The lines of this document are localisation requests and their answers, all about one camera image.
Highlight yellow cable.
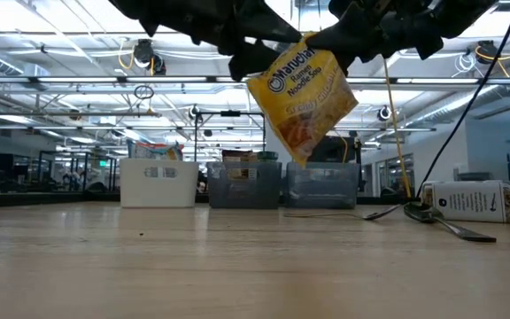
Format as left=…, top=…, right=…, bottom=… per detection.
left=382, top=57, right=413, bottom=198

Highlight orange ramen noodle packet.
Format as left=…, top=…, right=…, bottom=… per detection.
left=147, top=141, right=185, bottom=162

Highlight white plastic bin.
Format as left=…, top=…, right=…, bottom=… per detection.
left=119, top=158, right=200, bottom=209

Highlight translucent grey plastic bin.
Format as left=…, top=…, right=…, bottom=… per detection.
left=205, top=161, right=283, bottom=210
left=285, top=161, right=361, bottom=210

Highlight green spice jar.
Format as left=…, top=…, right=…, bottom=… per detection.
left=257, top=151, right=280, bottom=196

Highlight plain dark silver spoon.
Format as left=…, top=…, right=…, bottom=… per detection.
left=403, top=201, right=498, bottom=244

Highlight dark green waste bin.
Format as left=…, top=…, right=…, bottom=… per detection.
left=456, top=171, right=494, bottom=183

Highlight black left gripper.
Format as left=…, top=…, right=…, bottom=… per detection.
left=183, top=0, right=303, bottom=83

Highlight large purple-lid spice jar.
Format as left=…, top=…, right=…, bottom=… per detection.
left=421, top=180, right=510, bottom=225

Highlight yellow ramen noodle packet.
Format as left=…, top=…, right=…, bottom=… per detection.
left=245, top=33, right=360, bottom=168

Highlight grey overhead crossbeam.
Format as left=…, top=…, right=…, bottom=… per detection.
left=0, top=74, right=510, bottom=86

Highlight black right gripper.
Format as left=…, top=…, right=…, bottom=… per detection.
left=305, top=0, right=446, bottom=77

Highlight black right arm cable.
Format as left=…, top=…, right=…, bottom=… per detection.
left=416, top=0, right=510, bottom=198

